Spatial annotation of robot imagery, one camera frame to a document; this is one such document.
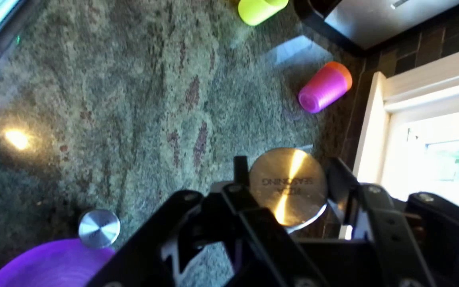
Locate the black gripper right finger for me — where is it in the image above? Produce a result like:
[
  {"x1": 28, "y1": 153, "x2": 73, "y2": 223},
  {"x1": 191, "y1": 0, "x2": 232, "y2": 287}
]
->
[{"x1": 325, "y1": 155, "x2": 361, "y2": 241}]

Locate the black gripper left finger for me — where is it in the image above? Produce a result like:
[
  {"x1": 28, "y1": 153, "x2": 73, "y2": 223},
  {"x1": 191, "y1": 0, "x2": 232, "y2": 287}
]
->
[{"x1": 231, "y1": 153, "x2": 259, "y2": 209}]

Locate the dark filled spice jar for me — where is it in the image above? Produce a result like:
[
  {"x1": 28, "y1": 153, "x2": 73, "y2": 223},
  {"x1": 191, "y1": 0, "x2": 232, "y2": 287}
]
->
[{"x1": 76, "y1": 207, "x2": 122, "y2": 251}]

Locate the magenta plastic cup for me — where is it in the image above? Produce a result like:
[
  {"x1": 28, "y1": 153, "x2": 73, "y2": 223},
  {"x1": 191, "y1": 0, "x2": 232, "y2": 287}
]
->
[{"x1": 296, "y1": 59, "x2": 355, "y2": 117}]

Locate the lime green plastic cup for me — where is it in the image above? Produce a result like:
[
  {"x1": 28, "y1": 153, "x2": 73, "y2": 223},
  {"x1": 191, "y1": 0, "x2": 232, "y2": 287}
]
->
[{"x1": 235, "y1": 0, "x2": 291, "y2": 29}]

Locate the stainless steel toaster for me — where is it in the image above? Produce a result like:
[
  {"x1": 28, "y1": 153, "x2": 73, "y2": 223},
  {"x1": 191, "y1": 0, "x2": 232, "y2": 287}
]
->
[{"x1": 304, "y1": 0, "x2": 459, "y2": 53}]

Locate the purple plastic plate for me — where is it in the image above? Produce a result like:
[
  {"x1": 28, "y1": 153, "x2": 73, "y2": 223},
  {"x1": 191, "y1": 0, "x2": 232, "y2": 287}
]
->
[{"x1": 0, "y1": 238, "x2": 117, "y2": 287}]

